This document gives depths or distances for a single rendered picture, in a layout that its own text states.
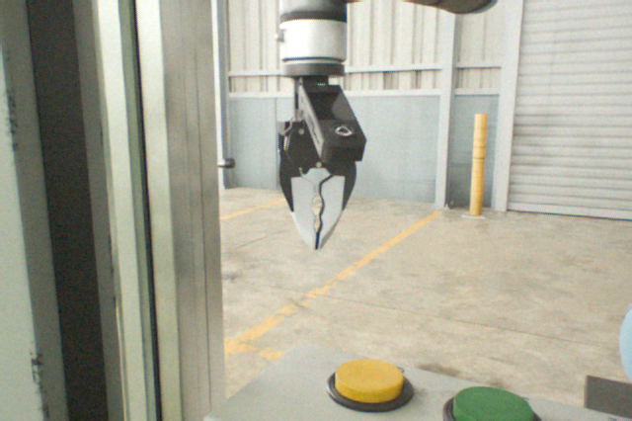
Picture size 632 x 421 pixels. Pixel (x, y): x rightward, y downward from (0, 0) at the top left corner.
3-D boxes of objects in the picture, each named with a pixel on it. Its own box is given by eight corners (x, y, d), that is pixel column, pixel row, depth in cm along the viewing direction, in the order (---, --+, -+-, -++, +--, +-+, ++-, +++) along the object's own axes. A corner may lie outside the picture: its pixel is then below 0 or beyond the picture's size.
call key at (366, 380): (323, 411, 31) (324, 379, 31) (351, 380, 35) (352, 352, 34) (389, 431, 29) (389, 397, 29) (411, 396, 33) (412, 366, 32)
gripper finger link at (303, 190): (308, 240, 68) (308, 168, 66) (318, 252, 62) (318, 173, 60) (283, 241, 67) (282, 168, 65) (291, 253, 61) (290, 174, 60)
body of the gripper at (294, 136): (334, 166, 68) (335, 69, 66) (353, 174, 60) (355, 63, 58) (276, 167, 67) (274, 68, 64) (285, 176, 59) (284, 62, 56)
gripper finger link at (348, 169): (352, 208, 63) (353, 133, 62) (355, 210, 62) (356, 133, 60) (313, 210, 62) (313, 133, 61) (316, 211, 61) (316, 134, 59)
